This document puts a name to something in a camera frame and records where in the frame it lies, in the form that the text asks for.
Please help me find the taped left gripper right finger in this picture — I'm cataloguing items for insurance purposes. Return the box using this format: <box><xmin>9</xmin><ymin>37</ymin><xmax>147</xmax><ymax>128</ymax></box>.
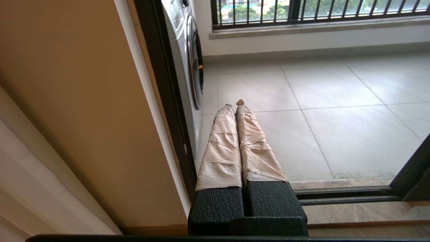
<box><xmin>231</xmin><ymin>99</ymin><xmax>309</xmax><ymax>236</ymax></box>

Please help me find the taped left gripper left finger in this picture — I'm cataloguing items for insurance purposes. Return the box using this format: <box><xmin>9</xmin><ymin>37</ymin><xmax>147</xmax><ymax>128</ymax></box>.
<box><xmin>187</xmin><ymin>104</ymin><xmax>245</xmax><ymax>236</ymax></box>

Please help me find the dark-framed glass sliding door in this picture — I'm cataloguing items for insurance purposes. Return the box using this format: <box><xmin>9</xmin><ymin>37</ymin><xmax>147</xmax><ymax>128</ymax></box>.
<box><xmin>390</xmin><ymin>134</ymin><xmax>430</xmax><ymax>202</ymax></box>

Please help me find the white front-load washing machine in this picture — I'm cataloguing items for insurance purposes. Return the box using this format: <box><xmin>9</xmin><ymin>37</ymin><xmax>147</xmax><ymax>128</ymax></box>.
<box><xmin>161</xmin><ymin>0</ymin><xmax>205</xmax><ymax>175</ymax></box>

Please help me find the stone window sill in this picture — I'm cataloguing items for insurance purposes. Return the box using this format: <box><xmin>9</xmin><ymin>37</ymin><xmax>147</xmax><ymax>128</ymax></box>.
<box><xmin>209</xmin><ymin>15</ymin><xmax>430</xmax><ymax>40</ymax></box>

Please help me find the black metal balcony railing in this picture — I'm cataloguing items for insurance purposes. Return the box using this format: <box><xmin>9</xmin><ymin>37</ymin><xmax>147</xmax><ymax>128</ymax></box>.
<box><xmin>211</xmin><ymin>0</ymin><xmax>430</xmax><ymax>30</ymax></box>

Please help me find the beige curtain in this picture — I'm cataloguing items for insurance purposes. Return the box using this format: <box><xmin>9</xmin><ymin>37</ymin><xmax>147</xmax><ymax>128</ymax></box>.
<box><xmin>0</xmin><ymin>86</ymin><xmax>123</xmax><ymax>242</ymax></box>

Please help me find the dark outer door frame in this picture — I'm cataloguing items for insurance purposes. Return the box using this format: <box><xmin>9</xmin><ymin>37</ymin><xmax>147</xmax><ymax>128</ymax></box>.
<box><xmin>134</xmin><ymin>0</ymin><xmax>401</xmax><ymax>206</ymax></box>

